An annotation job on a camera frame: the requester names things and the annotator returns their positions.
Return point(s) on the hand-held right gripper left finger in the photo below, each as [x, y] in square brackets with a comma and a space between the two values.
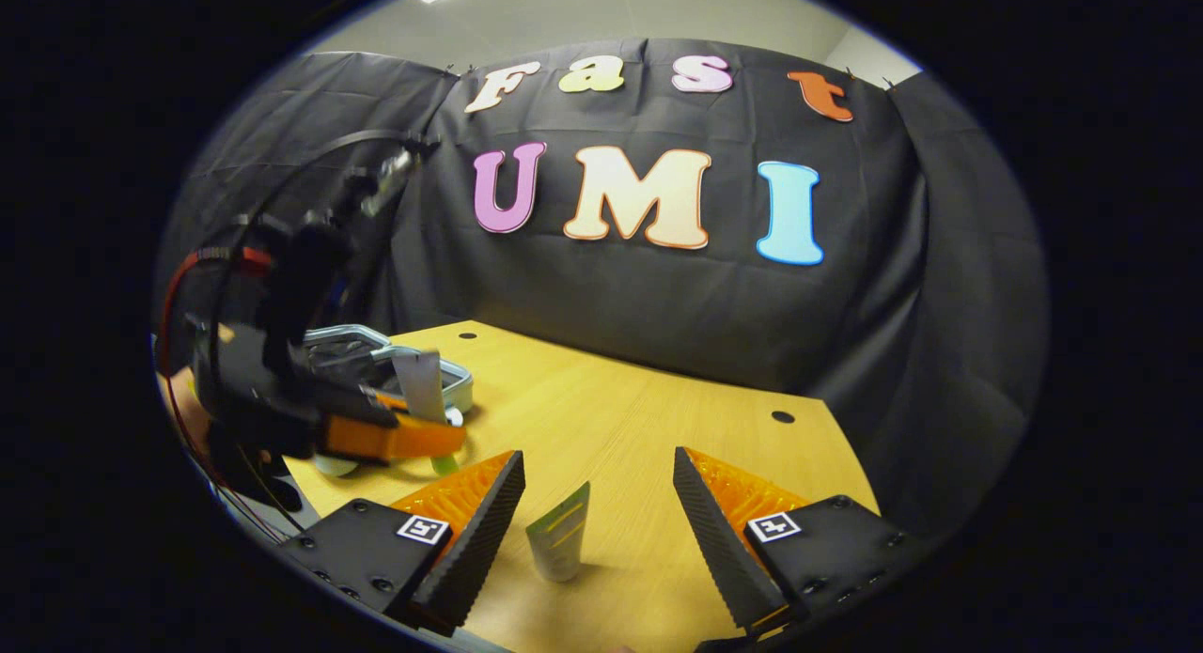
[475, 540]

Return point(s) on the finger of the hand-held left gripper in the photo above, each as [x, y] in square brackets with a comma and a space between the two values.
[395, 439]

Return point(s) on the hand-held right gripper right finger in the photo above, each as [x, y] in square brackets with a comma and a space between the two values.
[724, 550]

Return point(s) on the white skin care tube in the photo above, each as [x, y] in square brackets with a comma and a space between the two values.
[421, 385]

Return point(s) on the small round white jar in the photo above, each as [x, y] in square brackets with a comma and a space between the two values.
[334, 465]

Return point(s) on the small white suitcase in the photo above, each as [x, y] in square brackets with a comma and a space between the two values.
[451, 385]

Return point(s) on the green and white tube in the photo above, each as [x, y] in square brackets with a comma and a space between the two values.
[559, 536]

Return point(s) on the black backdrop cloth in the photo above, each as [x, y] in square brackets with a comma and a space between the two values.
[677, 296]

